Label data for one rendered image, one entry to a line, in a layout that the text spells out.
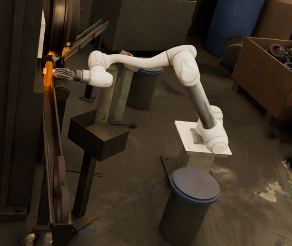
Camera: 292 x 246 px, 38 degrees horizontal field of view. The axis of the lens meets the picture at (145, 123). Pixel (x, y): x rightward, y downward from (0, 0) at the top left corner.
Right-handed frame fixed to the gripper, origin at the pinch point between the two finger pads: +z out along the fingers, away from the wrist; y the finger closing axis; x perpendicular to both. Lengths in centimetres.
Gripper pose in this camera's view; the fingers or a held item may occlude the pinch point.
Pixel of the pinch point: (48, 71)
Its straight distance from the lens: 275.5
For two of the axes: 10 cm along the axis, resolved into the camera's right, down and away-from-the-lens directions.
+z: -9.2, -1.1, -3.7
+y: -2.5, -5.6, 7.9
